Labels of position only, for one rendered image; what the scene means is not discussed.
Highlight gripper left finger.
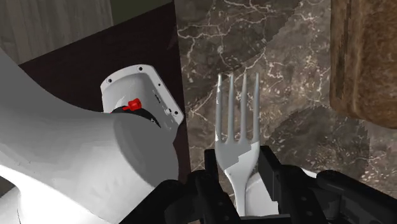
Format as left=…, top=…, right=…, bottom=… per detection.
left=119, top=148, right=241, bottom=224

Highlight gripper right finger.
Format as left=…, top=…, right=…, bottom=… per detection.
left=258, top=145, right=397, bottom=224

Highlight silver metal fork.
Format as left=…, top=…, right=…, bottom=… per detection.
left=214, top=72, right=261, bottom=217

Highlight brown textured block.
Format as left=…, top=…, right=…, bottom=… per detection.
left=329, top=0, right=397, bottom=130

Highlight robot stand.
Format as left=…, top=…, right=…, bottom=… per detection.
left=18, top=0, right=192, bottom=185

